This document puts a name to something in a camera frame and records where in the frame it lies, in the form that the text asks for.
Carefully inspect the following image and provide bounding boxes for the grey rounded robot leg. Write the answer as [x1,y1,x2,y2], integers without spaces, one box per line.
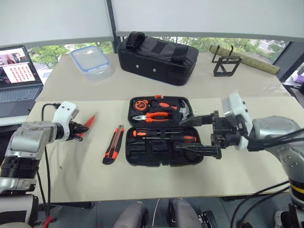
[168,199,203,228]
[112,201,149,228]

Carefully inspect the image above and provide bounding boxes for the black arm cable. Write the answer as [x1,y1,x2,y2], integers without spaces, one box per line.
[241,123,304,149]
[35,103,61,223]

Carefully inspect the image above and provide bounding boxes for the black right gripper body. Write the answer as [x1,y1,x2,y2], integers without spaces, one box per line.
[210,110,241,150]

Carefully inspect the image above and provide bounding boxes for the clear container with blue lid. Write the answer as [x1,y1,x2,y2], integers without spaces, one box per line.
[70,45,113,84]

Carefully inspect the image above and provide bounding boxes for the orange handled pliers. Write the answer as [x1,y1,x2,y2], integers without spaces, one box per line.
[132,111,171,124]

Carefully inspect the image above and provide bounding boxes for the black floor cables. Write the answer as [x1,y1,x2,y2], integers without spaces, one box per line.
[229,180,291,228]

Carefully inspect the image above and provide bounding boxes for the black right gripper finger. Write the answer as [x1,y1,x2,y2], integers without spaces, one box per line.
[180,113,216,127]
[174,142,223,160]

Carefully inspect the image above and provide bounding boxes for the red screwdriver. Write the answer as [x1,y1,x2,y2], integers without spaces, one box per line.
[77,113,98,138]

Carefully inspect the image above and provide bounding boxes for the white roller blind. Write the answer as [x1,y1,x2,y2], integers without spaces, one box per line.
[0,0,115,48]
[110,0,304,43]

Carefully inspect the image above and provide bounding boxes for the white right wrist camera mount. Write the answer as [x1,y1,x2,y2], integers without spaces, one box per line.
[221,92,250,152]

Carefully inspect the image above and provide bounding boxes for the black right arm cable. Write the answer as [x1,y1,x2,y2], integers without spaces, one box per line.
[241,123,304,149]

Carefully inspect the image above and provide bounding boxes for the orange black tape measure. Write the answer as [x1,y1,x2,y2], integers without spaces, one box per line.
[133,99,149,111]

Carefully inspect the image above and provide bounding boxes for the long orange black screwdriver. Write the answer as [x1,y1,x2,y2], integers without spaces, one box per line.
[132,129,182,138]

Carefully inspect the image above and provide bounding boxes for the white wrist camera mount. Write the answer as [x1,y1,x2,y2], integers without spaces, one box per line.
[52,101,80,143]
[221,92,250,152]

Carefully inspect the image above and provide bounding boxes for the black fabric bag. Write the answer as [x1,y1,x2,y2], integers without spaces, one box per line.
[116,31,200,86]

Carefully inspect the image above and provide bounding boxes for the black orange stubby tool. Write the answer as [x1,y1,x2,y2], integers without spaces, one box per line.
[151,99,179,113]

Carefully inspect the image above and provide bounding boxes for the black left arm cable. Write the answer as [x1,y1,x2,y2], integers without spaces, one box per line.
[35,103,61,223]

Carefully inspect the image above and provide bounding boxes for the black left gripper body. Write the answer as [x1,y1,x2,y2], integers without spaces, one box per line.
[63,120,80,141]

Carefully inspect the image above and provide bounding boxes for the grey laptop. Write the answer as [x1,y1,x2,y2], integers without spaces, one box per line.
[0,45,45,119]

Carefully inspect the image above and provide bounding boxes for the orange black thick-handled screwdriver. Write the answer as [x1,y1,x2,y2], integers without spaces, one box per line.
[142,134,198,144]

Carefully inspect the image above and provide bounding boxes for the dark window frame post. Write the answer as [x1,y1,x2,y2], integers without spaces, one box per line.
[104,0,124,52]

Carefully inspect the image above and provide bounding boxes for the olive rolled mat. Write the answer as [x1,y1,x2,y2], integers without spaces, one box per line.
[209,44,281,76]

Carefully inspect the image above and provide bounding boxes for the black wire frame stand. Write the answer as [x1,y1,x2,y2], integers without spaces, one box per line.
[211,44,243,77]

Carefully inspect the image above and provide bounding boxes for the orange black utility knife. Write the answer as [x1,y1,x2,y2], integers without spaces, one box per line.
[102,124,125,166]

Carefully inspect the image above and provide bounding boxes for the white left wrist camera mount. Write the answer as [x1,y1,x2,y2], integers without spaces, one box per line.
[52,101,80,143]

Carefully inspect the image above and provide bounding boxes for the thin white cable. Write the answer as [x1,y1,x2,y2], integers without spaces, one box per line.
[152,198,161,228]

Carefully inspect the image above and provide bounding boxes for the silver head claw hammer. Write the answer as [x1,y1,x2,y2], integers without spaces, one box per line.
[177,99,199,120]

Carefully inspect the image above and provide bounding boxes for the black plastic tool case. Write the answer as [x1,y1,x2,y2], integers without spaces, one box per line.
[124,95,205,167]

